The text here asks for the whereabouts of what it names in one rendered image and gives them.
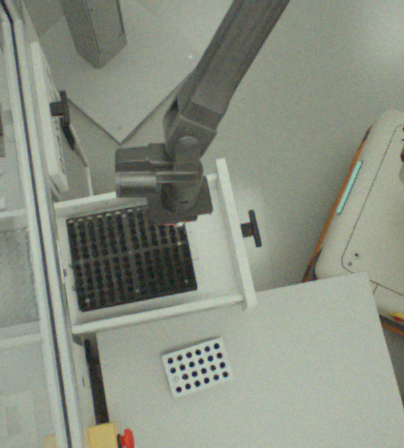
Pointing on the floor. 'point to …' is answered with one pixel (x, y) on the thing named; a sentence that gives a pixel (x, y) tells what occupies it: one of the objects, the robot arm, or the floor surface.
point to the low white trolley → (264, 374)
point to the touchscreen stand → (116, 62)
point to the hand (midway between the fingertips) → (175, 216)
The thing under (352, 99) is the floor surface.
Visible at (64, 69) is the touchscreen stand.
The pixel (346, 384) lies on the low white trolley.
